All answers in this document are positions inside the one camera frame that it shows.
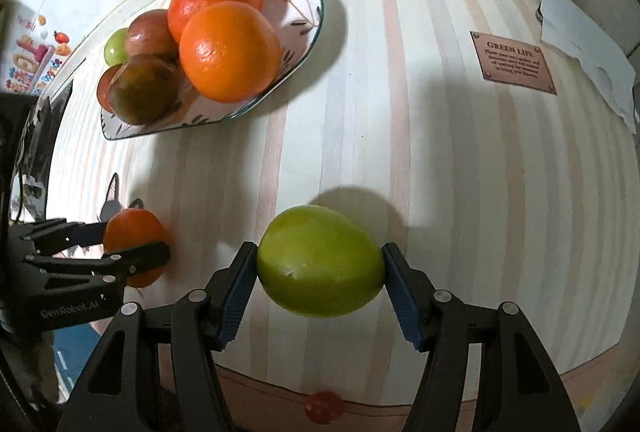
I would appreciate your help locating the colourful wall sticker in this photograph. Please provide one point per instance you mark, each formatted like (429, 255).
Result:
(30, 56)

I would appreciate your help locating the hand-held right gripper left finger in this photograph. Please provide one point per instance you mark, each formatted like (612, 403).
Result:
(237, 307)

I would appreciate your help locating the striped cat print table mat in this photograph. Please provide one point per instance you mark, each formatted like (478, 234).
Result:
(425, 161)

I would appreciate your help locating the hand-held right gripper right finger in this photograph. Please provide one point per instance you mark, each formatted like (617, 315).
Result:
(401, 304)

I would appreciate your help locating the red cherry tomato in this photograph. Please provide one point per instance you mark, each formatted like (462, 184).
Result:
(322, 407)

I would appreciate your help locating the white paper tissue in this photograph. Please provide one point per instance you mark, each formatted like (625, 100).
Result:
(580, 41)

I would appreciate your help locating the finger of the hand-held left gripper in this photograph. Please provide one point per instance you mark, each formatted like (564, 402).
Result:
(135, 259)
(65, 234)

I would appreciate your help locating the dark red green tomato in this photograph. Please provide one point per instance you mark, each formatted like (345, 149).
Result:
(145, 89)
(147, 31)
(103, 91)

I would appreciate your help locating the brown label patch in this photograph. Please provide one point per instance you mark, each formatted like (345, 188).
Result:
(515, 61)

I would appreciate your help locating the blue kitchen cabinet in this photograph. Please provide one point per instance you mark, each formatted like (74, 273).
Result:
(70, 354)

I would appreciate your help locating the large orange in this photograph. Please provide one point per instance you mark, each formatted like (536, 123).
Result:
(135, 229)

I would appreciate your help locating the green apple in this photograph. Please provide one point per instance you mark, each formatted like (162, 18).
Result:
(320, 262)
(115, 46)

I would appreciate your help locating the patterned oval ceramic plate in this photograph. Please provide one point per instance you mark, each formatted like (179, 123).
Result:
(295, 11)

